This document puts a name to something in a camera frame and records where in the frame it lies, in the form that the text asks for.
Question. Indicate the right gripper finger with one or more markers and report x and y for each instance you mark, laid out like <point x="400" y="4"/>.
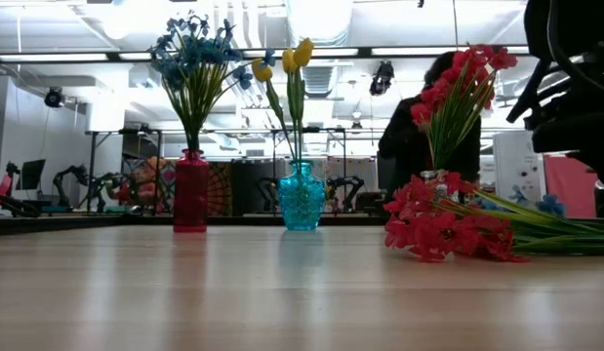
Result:
<point x="584" y="139"/>
<point x="533" y="92"/>

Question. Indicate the red artificial flower bunch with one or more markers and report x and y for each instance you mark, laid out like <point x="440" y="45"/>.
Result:
<point x="428" y="100"/>
<point x="501" y="59"/>
<point x="443" y="234"/>

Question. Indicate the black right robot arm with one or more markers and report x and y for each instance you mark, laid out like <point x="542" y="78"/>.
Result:
<point x="575" y="29"/>

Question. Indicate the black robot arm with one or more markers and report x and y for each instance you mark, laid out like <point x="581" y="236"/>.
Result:
<point x="348" y="187"/>
<point x="72" y="178"/>

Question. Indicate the clear cut-glass vase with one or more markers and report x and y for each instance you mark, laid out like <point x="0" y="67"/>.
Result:
<point x="428" y="173"/>

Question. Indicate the turquoise glass vase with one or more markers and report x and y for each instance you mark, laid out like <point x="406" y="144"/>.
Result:
<point x="301" y="200"/>

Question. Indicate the red glass vase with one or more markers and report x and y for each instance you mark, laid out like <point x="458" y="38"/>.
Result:
<point x="190" y="195"/>

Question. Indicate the red partition panel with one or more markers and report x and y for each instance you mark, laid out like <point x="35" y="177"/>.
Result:
<point x="570" y="185"/>

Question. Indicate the white cabinet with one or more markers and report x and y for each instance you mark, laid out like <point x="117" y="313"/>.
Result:
<point x="518" y="161"/>

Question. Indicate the person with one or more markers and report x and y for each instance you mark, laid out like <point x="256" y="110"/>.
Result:
<point x="404" y="141"/>

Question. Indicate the black overhead beam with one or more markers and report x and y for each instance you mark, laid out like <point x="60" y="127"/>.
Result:
<point x="365" y="50"/>

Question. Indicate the colourful painted panel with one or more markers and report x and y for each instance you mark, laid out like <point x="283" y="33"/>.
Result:
<point x="150" y="185"/>

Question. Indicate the small black monitor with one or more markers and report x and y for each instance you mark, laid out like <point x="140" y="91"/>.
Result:
<point x="30" y="174"/>

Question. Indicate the black hanging camera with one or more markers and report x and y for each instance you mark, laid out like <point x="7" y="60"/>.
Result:
<point x="382" y="78"/>
<point x="54" y="97"/>

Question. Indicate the black aluminium table frame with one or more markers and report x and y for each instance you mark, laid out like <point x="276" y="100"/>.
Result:
<point x="257" y="220"/>

